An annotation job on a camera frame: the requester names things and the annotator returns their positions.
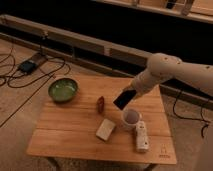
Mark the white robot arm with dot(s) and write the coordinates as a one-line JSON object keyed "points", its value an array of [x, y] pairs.
{"points": [[161, 68]]}

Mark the white ceramic cup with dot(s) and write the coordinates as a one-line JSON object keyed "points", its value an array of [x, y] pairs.
{"points": [[130, 118]]}

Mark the green ceramic bowl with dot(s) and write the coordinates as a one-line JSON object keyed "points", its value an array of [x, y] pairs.
{"points": [[63, 90]]}

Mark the small brown object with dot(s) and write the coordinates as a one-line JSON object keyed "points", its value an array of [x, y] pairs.
{"points": [[100, 104]]}

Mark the white rectangular sponge block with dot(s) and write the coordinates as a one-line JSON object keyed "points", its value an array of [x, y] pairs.
{"points": [[105, 129]]}

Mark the wooden table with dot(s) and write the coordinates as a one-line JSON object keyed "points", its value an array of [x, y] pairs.
{"points": [[69, 129]]}

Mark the black power adapter box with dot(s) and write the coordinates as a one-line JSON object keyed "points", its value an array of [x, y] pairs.
{"points": [[27, 67]]}

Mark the long metal rail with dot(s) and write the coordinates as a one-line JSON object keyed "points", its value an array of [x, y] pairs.
{"points": [[132, 45]]}

